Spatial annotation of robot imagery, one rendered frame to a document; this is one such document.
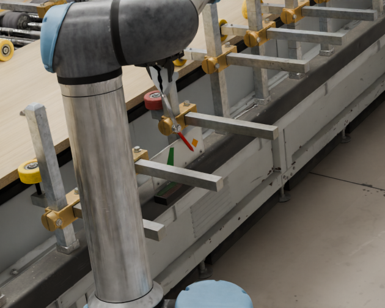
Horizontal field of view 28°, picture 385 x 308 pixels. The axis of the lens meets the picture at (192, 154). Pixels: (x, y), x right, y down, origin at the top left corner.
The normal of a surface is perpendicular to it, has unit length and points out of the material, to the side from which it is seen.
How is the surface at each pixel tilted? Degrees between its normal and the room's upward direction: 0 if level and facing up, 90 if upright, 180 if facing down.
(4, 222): 90
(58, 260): 0
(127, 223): 85
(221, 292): 5
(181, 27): 88
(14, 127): 0
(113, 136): 84
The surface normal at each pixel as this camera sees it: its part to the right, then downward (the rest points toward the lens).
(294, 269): -0.13, -0.89
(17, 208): 0.80, 0.17
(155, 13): 0.42, -0.29
